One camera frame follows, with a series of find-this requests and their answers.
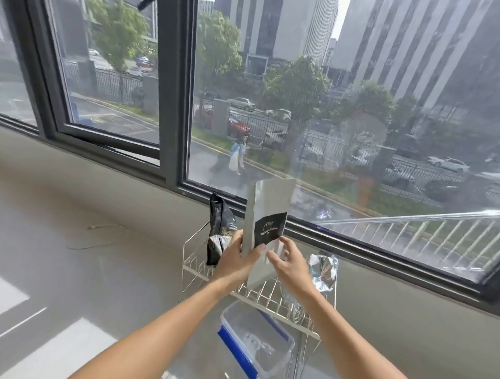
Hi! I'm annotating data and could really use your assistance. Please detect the silver car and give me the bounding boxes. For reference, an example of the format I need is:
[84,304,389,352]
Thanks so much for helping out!
[228,96,257,112]

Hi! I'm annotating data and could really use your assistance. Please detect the person's left forearm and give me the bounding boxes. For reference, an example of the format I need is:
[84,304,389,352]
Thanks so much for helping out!
[70,278,243,379]

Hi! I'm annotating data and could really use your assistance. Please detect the thin cable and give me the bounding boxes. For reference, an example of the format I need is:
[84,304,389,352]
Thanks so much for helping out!
[66,223,130,250]

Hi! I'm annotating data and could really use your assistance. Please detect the white metal railing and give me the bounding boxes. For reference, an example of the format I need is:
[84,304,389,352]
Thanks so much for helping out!
[316,210,500,274]

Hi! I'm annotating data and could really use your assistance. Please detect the red car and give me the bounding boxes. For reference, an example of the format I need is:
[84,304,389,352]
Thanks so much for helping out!
[228,116,251,138]

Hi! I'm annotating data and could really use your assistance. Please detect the person's right hand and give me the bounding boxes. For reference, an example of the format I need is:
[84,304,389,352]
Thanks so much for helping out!
[267,236,318,301]

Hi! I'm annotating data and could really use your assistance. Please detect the clear plastic container blue clips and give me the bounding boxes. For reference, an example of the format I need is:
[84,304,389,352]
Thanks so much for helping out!
[217,299,296,379]

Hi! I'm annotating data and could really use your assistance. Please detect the grey window frame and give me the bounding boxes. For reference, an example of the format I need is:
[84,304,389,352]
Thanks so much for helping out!
[0,0,500,313]

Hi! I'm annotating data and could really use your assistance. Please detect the person's left hand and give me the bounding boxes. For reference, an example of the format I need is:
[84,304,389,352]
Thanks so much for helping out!
[211,230,268,290]

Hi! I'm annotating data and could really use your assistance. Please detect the white coffee bag black label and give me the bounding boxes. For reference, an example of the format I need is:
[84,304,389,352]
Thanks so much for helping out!
[241,178,297,290]

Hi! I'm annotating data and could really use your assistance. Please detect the white wire rack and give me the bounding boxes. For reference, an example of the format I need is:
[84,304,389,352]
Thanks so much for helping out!
[181,220,338,379]

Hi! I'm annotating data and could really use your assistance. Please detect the person's right forearm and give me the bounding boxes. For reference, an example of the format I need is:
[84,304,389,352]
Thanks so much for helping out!
[288,286,408,379]

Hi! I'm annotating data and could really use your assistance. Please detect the white car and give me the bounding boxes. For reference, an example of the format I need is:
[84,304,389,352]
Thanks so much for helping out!
[427,156,470,173]

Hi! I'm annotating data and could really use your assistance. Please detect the crumpled silver foil bag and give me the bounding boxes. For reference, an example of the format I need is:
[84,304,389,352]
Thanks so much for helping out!
[280,253,339,325]

